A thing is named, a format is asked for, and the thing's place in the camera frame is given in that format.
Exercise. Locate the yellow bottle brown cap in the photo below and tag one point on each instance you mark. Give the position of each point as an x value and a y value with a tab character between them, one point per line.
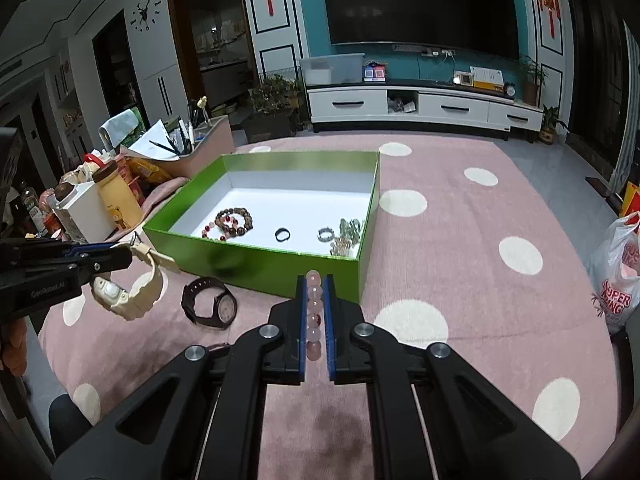
117	197

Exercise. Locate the large black television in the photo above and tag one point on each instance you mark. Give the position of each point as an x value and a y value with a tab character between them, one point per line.
481	26

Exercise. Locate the translucent storage bin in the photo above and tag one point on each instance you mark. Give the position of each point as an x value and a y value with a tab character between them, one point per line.
332	69

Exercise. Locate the beige wrist watch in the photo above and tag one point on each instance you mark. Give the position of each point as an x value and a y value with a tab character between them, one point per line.
146	290

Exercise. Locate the small potted plant right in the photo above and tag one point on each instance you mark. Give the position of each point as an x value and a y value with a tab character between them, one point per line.
550	121

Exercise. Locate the black wrist watch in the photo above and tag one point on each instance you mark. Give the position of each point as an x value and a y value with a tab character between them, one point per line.
209	302

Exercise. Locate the pink polka dot blanket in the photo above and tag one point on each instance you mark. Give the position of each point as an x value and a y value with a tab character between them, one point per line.
470	254

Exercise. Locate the yellow white box on cabinet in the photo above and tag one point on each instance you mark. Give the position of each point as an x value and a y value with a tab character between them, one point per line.
487	78

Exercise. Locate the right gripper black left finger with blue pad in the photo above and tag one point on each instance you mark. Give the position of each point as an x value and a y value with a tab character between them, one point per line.
200	416

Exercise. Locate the gold bead trinket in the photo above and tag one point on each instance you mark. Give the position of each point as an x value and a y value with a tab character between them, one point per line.
340	247

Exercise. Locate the white plastic shopping bag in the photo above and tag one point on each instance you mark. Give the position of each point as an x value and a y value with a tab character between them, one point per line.
613	269

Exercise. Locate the potted plant on floor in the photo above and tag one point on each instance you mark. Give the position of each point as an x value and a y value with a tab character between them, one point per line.
277	109

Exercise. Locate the deer wall clock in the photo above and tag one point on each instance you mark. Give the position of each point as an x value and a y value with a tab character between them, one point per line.
145	14

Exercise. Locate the white tv cabinet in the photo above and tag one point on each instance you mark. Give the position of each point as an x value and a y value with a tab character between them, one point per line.
403	105

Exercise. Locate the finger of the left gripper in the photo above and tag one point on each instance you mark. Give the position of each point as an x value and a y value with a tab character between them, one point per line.
110	250
88	267

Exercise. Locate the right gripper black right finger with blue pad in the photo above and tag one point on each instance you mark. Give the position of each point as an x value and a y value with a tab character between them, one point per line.
432	415

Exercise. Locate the potted plant on cabinet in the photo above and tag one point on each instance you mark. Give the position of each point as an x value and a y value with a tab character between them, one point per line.
533	76

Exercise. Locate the green jewelry box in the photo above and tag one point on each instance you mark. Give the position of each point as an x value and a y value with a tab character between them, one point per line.
261	220

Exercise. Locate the person's left hand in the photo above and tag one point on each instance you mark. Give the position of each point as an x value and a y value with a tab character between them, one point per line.
13	347

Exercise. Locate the pink desk organizer tray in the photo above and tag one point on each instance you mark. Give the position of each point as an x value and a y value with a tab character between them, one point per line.
217	141

